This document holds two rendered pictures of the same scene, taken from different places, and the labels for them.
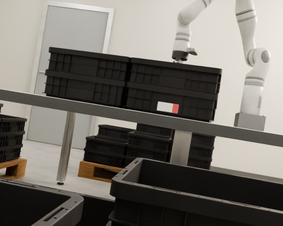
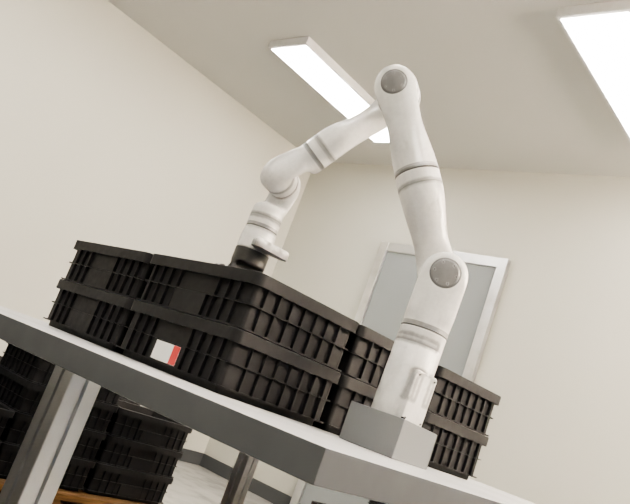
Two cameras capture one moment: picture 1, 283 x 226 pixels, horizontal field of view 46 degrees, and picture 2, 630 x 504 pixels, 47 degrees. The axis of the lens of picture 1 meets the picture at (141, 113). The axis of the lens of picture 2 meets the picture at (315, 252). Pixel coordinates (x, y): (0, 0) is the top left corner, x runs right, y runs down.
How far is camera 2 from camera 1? 120 cm
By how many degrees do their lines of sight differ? 38
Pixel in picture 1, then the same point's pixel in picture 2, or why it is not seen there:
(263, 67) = (432, 298)
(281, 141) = (158, 396)
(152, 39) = (587, 328)
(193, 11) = (279, 169)
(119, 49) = (508, 347)
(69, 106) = not seen: outside the picture
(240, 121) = (348, 423)
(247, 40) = (420, 237)
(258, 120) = (385, 426)
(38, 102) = not seen: outside the picture
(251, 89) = (396, 348)
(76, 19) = not seen: hidden behind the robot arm
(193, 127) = (52, 350)
